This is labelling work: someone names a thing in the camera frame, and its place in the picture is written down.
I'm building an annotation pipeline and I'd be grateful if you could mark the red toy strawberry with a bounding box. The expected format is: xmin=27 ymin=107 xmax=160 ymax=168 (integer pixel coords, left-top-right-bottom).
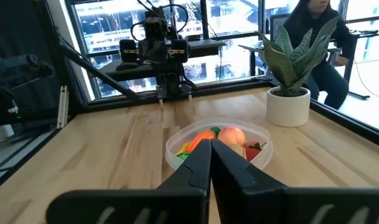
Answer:
xmin=243 ymin=141 xmax=268 ymax=162

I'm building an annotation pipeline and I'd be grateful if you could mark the yellow toy banana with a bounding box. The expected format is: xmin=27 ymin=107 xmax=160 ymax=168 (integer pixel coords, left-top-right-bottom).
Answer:
xmin=175 ymin=142 xmax=192 ymax=156

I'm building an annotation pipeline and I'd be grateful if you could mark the seated person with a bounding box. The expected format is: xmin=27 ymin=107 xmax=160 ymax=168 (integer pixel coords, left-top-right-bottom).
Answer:
xmin=282 ymin=0 xmax=355 ymax=110

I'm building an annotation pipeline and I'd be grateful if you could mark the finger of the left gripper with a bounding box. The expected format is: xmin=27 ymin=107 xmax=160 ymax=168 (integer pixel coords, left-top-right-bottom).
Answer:
xmin=119 ymin=39 xmax=155 ymax=63
xmin=154 ymin=39 xmax=190 ymax=63

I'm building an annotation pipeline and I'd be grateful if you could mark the pink orange toy peach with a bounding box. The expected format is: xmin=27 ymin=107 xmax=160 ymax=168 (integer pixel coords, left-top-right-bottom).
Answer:
xmin=218 ymin=125 xmax=247 ymax=147

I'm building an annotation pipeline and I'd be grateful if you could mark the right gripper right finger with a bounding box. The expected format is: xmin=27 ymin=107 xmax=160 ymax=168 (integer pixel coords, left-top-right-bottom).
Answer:
xmin=211 ymin=139 xmax=379 ymax=224

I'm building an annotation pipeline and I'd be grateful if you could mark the white frame bracket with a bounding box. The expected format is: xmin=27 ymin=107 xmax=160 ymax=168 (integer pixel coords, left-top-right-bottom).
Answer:
xmin=56 ymin=85 xmax=69 ymax=130

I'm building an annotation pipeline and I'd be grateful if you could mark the orange toy carrot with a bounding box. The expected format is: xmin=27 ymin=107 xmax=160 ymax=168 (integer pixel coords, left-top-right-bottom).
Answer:
xmin=187 ymin=126 xmax=222 ymax=153

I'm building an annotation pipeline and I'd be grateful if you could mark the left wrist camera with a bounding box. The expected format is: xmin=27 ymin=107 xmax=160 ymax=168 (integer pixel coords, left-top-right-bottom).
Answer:
xmin=144 ymin=15 xmax=169 ymax=41

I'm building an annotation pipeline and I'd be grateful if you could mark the snake plant in white pot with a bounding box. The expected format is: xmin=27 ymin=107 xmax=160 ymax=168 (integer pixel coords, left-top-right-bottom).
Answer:
xmin=256 ymin=15 xmax=340 ymax=128

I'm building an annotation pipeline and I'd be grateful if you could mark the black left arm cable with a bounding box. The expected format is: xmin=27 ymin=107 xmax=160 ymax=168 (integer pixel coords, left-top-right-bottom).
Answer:
xmin=129 ymin=0 xmax=190 ymax=42

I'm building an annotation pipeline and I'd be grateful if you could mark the beige toy potato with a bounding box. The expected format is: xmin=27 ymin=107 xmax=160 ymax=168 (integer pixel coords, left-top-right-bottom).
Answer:
xmin=231 ymin=143 xmax=248 ymax=160

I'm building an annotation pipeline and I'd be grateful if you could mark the clear plastic tupperware container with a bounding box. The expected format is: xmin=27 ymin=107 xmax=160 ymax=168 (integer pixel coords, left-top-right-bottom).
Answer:
xmin=164 ymin=116 xmax=274 ymax=172

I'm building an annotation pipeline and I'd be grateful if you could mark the green toy pea pod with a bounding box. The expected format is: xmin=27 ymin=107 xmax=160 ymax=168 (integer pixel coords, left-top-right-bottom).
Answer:
xmin=175 ymin=151 xmax=192 ymax=162

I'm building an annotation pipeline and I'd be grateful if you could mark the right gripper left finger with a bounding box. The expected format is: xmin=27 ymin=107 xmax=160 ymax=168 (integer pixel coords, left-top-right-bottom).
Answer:
xmin=45 ymin=139 xmax=212 ymax=224

